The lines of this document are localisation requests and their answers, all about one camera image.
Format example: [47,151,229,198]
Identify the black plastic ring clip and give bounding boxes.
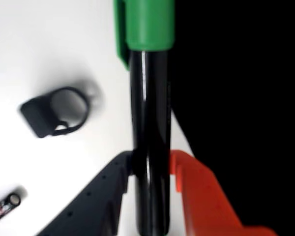
[20,86,100,139]

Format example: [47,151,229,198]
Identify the black AA battery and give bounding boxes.
[0,186,28,226]

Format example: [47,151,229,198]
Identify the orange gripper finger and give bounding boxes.
[169,149,279,236]

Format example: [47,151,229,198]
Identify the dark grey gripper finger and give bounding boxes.
[35,150,135,236]

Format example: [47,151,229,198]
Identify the green and black marker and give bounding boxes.
[113,0,176,236]

